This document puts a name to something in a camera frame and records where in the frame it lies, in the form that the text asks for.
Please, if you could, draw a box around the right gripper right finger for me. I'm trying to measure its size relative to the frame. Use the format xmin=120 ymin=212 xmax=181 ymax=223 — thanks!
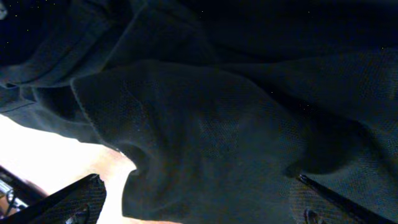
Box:
xmin=289 ymin=174 xmax=395 ymax=224

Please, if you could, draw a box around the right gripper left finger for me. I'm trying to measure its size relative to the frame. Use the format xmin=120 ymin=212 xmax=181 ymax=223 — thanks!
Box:
xmin=1 ymin=174 xmax=106 ymax=224

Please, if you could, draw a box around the black t-shirt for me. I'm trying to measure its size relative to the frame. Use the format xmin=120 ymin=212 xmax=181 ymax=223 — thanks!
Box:
xmin=1 ymin=0 xmax=397 ymax=223

